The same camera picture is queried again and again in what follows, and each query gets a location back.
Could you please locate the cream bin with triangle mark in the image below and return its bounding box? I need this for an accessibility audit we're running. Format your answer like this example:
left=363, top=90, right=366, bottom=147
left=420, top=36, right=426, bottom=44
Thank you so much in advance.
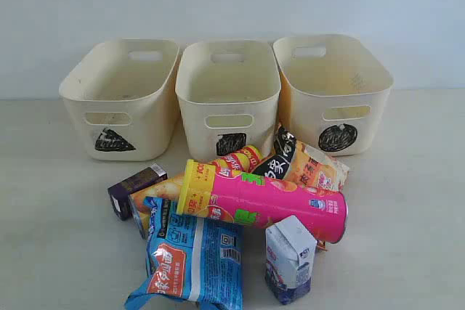
left=59, top=38, right=180, bottom=161

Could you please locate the blue noodle snack bag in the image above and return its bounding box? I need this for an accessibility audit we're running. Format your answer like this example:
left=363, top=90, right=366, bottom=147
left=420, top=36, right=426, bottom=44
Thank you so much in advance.
left=124, top=197, right=243, bottom=309

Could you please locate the cream bin with square mark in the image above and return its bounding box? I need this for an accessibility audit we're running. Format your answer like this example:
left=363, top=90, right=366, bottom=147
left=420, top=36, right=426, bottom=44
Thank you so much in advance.
left=175, top=40, right=281, bottom=163

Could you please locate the dark purple small box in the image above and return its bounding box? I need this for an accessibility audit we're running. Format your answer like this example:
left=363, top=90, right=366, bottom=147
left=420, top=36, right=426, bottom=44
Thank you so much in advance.
left=108, top=163, right=168, bottom=221

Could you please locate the orange noodle snack bag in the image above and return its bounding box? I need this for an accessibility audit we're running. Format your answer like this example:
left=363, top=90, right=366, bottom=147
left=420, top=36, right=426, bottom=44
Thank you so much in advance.
left=251, top=123, right=351, bottom=253

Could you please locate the pink chips can yellow lid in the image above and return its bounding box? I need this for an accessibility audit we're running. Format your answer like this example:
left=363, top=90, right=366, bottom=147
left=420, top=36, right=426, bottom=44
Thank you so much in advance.
left=177, top=159, right=347, bottom=243

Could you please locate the white blue milk carton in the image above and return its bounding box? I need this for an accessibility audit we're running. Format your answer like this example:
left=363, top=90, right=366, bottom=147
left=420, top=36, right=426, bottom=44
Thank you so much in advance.
left=265, top=216, right=317, bottom=305

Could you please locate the cream bin with circle mark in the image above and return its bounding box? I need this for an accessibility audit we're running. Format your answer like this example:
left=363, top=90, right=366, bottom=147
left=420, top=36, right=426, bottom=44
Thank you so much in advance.
left=272, top=34, right=394, bottom=156

